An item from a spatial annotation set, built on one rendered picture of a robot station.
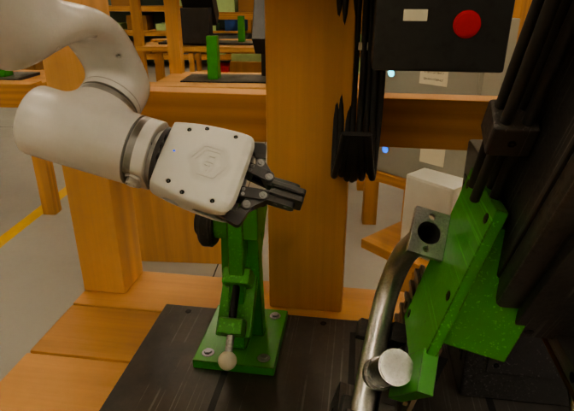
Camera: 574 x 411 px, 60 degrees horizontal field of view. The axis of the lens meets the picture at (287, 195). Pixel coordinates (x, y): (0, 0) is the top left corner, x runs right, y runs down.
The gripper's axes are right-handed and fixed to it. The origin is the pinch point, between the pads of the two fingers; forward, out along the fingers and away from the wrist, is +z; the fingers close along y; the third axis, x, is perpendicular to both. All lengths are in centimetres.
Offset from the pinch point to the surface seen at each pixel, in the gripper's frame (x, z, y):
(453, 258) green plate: -5.9, 18.3, -3.6
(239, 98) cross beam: 24.9, -14.1, 25.1
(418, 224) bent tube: -2.8, 15.0, 0.2
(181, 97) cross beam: 27.1, -24.7, 23.1
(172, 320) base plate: 38.8, -13.8, -14.5
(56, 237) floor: 260, -137, 29
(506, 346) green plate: -4.0, 25.8, -10.3
